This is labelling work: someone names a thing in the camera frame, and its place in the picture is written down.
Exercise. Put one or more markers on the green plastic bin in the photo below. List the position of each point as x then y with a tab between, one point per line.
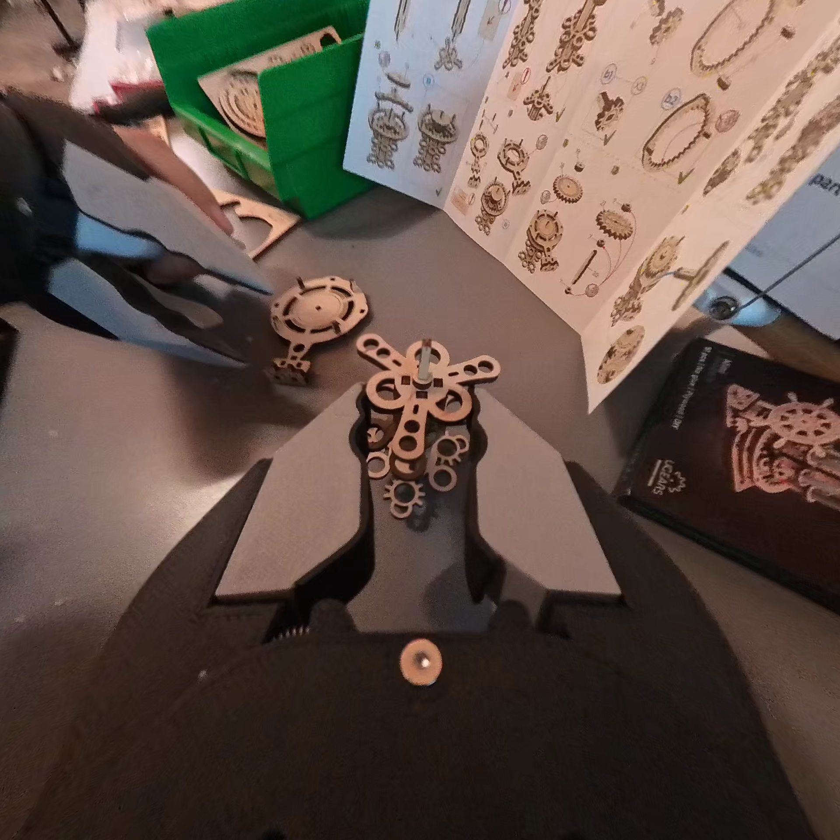
308	118

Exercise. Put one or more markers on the round wooden disc assembly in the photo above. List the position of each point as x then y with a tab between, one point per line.
318	315

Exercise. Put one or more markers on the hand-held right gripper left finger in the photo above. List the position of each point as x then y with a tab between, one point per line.
295	499

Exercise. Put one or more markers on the person's left hand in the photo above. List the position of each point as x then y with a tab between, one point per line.
190	190

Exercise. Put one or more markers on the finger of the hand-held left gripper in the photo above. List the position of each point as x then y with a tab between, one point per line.
144	197
151	308

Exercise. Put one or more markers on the white printed notice board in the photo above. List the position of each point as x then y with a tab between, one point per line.
814	216

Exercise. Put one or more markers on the wooden flower-shaped model assembly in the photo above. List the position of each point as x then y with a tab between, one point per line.
420	394

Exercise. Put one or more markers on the small white round device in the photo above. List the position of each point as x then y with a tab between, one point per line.
754	313

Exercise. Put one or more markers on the wooden sheet with cut-outs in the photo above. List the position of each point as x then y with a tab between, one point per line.
269	226

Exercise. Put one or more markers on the black model kit box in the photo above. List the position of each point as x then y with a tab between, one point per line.
689	472

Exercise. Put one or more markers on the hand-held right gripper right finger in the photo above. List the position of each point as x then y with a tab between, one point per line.
538	512

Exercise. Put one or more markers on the wooden parts sheet with gears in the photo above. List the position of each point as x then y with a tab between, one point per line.
229	98

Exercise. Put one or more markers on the folded assembly instruction leaflet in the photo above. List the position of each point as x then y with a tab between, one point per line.
590	131

